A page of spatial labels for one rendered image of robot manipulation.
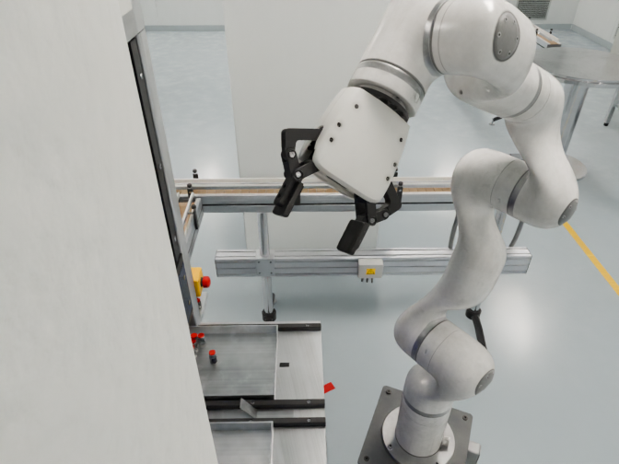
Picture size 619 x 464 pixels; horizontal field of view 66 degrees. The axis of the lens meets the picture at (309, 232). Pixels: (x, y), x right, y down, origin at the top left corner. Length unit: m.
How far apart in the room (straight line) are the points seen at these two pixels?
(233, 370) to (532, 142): 1.04
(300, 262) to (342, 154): 1.91
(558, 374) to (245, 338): 1.82
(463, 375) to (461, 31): 0.71
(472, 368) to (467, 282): 0.18
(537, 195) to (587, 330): 2.35
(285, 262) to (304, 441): 1.22
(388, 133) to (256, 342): 1.12
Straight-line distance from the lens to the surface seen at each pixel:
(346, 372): 2.59
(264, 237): 2.32
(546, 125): 0.88
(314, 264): 2.40
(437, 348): 1.06
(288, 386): 1.45
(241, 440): 1.36
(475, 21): 0.52
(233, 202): 2.18
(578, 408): 2.79
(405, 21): 0.56
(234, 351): 1.54
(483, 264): 0.97
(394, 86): 0.53
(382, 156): 0.53
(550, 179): 0.88
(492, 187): 0.93
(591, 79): 4.14
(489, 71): 0.54
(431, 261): 2.48
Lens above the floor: 2.05
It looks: 36 degrees down
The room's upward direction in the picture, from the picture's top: straight up
